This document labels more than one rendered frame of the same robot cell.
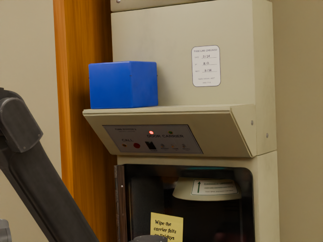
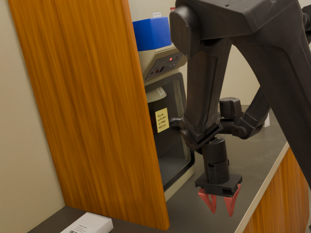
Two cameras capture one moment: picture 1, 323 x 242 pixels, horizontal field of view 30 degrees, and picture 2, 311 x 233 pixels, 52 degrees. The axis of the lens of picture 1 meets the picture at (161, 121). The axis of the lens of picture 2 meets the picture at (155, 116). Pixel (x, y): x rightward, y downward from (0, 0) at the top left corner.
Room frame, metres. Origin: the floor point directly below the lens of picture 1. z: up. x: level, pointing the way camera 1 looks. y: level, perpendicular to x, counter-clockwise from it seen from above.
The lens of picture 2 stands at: (1.13, 1.10, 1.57)
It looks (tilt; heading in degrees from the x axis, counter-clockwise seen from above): 15 degrees down; 276
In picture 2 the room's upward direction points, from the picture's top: 10 degrees counter-clockwise
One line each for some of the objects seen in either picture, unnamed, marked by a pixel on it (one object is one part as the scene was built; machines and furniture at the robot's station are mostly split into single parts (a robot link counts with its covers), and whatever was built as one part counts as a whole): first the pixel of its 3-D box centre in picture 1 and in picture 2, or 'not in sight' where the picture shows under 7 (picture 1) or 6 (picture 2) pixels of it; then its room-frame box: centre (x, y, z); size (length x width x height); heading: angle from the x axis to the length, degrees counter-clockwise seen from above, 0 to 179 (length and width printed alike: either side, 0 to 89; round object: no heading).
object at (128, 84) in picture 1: (123, 85); (148, 34); (1.21, 0.07, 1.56); 0.10 x 0.10 x 0.09; 60
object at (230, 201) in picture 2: not in sight; (224, 198); (1.07, 0.39, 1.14); 0.07 x 0.07 x 0.09; 60
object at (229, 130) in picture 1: (167, 132); (169, 59); (1.16, -0.01, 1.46); 0.32 x 0.12 x 0.10; 60
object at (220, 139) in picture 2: not in sight; (212, 148); (1.08, 0.38, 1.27); 0.07 x 0.06 x 0.07; 115
